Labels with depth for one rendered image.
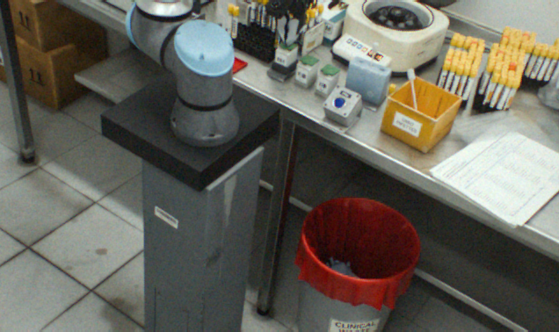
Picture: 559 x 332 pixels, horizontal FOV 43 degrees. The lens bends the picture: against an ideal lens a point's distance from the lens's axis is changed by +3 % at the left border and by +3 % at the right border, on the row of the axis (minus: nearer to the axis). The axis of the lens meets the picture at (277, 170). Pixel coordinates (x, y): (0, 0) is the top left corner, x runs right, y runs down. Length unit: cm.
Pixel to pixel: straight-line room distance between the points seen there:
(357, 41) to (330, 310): 78
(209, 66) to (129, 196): 143
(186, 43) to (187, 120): 17
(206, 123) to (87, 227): 125
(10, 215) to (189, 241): 119
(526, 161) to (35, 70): 211
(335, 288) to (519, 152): 62
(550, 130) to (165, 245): 101
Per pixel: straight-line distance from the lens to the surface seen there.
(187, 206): 159
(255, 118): 159
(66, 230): 266
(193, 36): 143
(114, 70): 296
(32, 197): 280
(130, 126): 157
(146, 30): 150
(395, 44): 190
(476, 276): 233
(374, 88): 179
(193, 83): 143
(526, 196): 166
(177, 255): 173
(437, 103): 178
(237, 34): 199
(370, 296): 202
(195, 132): 149
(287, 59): 184
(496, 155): 175
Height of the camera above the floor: 189
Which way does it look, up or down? 40 degrees down
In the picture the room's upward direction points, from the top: 8 degrees clockwise
